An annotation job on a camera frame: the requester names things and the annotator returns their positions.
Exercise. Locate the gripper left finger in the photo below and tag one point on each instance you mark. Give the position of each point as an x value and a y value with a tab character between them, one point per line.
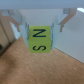
20	24

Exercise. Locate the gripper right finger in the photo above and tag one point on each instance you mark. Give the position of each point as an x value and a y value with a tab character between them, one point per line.
60	22

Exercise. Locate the yellow block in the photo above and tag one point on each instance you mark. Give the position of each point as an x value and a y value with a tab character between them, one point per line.
39	39

